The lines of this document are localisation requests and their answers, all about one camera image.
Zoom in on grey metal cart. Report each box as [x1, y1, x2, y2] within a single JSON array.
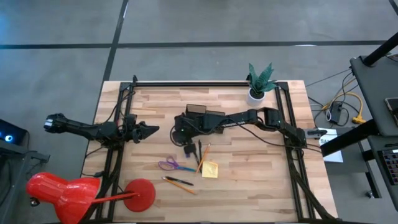
[[0, 139, 51, 224]]

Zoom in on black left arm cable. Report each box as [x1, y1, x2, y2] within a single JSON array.
[[104, 90, 134, 125]]

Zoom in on yellow sticky note pad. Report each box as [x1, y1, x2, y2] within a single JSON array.
[[201, 160, 219, 179]]

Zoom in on black aluminium rig frame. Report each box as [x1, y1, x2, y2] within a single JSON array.
[[81, 74, 341, 223]]

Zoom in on yellow power cable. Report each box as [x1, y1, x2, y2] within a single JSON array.
[[322, 91, 368, 125]]

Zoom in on orange wooden pencil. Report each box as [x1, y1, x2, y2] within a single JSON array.
[[195, 142, 211, 174], [161, 176, 197, 195]]

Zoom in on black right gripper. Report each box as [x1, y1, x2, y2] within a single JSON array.
[[172, 113, 205, 166]]

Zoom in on black power adapter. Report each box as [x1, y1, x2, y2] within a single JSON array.
[[328, 101, 343, 124]]

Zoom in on snake plant in white pot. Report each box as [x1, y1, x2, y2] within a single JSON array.
[[246, 62, 278, 108]]

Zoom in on purple handled scissors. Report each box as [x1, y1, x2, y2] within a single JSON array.
[[157, 155, 197, 173]]

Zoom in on black floor cable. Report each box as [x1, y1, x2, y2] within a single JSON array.
[[305, 68, 354, 88]]

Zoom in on grey plate with black handle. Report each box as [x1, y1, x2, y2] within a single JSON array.
[[303, 128, 328, 139]]

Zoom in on keyboard with coloured keys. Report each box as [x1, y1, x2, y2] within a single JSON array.
[[377, 147, 398, 187]]

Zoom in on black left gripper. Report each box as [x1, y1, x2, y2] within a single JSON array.
[[124, 114, 160, 144]]

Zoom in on black box with blue light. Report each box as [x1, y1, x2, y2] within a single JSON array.
[[0, 119, 28, 146]]

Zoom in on black lamp cord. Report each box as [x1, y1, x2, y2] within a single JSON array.
[[80, 146, 105, 179]]

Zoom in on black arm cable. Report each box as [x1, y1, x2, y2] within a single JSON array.
[[104, 90, 134, 125], [223, 118, 323, 154]]

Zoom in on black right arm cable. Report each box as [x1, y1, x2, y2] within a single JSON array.
[[223, 118, 323, 154]]

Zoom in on grey desk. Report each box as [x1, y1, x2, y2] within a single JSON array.
[[349, 55, 398, 138], [366, 135, 398, 212]]

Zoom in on black diagonal pole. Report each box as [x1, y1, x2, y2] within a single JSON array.
[[362, 30, 398, 68]]

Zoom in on black mesh desk organizer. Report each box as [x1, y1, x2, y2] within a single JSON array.
[[185, 103, 226, 135]]

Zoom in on dark tablet device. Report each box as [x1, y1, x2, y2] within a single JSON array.
[[384, 96, 398, 121]]

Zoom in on red desk lamp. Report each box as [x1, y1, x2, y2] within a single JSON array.
[[25, 172, 157, 224]]

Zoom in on white paper sheet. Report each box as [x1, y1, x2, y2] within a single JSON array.
[[318, 127, 345, 164]]

